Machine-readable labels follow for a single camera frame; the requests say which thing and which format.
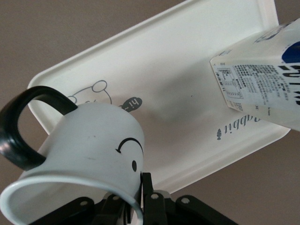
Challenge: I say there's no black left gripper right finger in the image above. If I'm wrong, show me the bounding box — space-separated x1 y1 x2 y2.
140 172 238 225

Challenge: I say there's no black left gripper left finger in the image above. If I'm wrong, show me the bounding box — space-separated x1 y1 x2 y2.
50 193 132 225

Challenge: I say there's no white smiley cup black handle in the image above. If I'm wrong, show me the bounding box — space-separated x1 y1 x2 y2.
0 86 145 225

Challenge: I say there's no blue white milk carton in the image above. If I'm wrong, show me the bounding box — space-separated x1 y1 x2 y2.
209 19 300 132

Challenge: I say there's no white rabbit print tray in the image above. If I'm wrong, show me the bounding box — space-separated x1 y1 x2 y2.
27 0 291 195

